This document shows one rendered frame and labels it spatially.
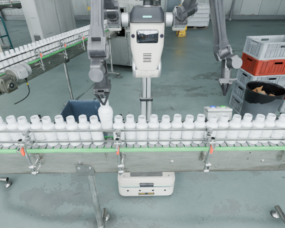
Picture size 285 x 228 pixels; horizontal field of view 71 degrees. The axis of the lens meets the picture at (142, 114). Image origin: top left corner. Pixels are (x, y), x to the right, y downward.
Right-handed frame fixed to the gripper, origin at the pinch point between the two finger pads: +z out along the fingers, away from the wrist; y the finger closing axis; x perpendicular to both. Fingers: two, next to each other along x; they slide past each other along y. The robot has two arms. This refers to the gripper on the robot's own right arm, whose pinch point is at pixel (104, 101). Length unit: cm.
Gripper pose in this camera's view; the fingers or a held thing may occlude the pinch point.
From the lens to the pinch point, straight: 95.2
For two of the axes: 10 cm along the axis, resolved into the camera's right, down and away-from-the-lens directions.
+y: 0.2, 5.5, -8.4
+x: 10.0, -0.1, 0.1
